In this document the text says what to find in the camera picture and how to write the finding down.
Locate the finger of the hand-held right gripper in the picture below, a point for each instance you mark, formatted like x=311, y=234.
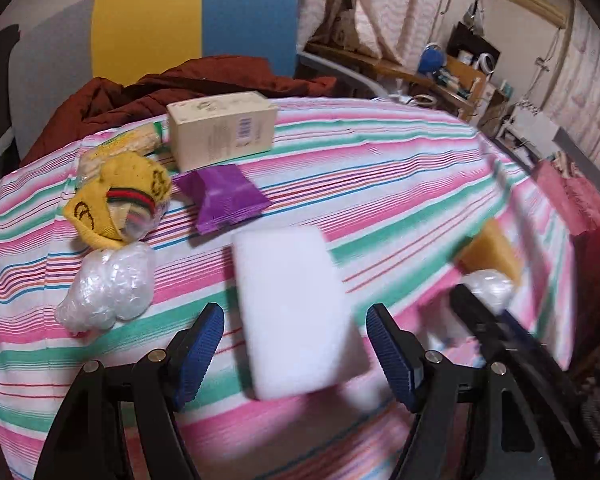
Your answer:
x=475, y=317
x=525, y=337

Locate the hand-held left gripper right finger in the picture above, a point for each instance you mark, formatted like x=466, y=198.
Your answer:
x=392, y=355

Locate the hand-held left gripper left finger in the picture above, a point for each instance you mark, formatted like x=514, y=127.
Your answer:
x=200, y=355

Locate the yellow sponge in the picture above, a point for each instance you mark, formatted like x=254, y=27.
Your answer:
x=495, y=252

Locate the white sponge block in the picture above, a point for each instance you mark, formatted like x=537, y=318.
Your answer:
x=295, y=310

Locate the rice cracker snack packet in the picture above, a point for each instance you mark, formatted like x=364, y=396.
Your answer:
x=125, y=142

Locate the cream cardboard box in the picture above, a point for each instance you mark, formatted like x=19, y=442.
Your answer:
x=215, y=130

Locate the red blanket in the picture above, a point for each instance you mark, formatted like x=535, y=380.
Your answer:
x=575, y=200

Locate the purple snack packet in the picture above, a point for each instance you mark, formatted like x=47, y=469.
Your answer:
x=225, y=197

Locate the striped tablecloth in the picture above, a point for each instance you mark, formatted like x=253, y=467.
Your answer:
x=390, y=175

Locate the yellow sock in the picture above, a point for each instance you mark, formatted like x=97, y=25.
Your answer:
x=125, y=180

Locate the wooden desk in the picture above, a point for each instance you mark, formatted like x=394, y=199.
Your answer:
x=405, y=72

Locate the blue globe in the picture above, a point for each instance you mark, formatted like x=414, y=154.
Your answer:
x=432, y=58

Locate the black shelf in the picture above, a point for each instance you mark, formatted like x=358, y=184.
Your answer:
x=472, y=42

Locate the red-brown jacket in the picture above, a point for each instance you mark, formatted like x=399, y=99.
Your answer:
x=215, y=77

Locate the black rolled mat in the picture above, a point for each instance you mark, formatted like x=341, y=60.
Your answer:
x=2, y=85

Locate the grey yellow blue chair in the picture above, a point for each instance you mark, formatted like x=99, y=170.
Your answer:
x=145, y=25

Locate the grey metal tube frame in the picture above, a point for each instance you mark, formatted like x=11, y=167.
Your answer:
x=350, y=72

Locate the wall air conditioner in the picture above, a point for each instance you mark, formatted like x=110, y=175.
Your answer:
x=532, y=5

